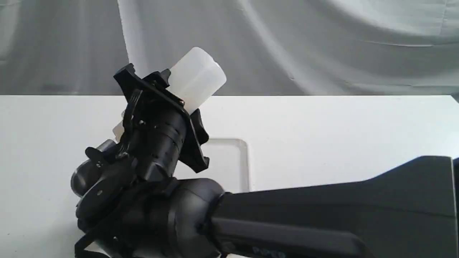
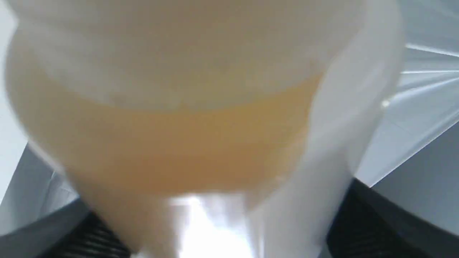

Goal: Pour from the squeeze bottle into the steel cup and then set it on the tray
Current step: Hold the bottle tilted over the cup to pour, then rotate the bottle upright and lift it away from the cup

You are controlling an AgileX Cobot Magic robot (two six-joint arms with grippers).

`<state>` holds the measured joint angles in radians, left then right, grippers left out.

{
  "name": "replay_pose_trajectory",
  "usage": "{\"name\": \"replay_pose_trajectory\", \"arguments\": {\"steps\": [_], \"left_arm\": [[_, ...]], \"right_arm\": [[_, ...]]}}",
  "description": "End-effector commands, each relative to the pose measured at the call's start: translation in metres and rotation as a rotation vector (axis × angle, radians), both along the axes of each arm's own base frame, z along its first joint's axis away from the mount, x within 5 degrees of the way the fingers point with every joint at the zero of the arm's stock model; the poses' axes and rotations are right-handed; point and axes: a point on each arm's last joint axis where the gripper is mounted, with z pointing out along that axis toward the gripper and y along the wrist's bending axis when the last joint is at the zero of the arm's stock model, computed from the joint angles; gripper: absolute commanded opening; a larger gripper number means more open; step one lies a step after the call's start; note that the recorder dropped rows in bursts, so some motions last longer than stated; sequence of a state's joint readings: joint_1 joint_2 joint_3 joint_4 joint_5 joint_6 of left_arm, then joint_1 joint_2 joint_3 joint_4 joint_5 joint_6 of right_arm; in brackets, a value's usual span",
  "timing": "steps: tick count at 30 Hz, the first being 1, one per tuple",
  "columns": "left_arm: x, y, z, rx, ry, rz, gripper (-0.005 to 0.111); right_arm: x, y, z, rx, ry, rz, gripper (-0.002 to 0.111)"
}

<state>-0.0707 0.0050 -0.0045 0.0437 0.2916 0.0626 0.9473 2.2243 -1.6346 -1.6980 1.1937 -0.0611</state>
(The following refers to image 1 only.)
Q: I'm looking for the white plastic tray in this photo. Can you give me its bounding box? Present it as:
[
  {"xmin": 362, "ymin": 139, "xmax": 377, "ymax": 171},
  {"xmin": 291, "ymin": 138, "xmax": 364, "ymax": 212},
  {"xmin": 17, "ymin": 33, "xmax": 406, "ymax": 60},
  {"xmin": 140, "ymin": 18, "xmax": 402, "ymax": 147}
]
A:
[{"xmin": 174, "ymin": 138, "xmax": 251, "ymax": 193}]

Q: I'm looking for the grey fabric backdrop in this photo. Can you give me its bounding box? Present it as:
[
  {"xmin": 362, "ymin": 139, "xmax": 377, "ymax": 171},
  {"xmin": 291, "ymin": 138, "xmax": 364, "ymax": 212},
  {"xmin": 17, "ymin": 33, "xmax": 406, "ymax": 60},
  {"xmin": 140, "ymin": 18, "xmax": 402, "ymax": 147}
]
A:
[{"xmin": 0, "ymin": 0, "xmax": 459, "ymax": 97}]

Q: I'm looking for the translucent squeeze bottle amber liquid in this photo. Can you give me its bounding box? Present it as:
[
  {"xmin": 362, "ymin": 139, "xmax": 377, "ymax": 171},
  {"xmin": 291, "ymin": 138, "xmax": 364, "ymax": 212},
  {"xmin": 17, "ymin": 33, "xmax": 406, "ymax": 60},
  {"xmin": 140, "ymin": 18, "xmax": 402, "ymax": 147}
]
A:
[{"xmin": 112, "ymin": 47, "xmax": 227, "ymax": 142}]

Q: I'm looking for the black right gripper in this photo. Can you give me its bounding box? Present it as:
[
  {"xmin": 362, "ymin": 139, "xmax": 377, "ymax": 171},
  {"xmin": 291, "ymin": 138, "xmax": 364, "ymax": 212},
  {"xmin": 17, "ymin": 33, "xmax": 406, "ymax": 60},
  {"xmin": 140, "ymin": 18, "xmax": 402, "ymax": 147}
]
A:
[{"xmin": 113, "ymin": 63, "xmax": 210, "ymax": 180}]

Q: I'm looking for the stainless steel cup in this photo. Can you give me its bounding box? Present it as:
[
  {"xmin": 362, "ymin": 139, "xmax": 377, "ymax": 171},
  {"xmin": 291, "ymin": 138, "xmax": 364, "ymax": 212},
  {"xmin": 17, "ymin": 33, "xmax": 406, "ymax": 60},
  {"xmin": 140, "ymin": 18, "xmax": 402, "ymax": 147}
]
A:
[{"xmin": 70, "ymin": 139, "xmax": 117, "ymax": 197}]

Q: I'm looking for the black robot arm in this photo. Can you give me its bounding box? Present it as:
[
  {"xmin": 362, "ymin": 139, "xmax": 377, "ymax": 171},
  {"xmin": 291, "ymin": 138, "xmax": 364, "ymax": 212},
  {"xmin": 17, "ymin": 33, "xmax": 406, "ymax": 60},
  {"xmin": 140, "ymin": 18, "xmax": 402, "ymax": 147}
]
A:
[{"xmin": 71, "ymin": 63, "xmax": 458, "ymax": 258}]

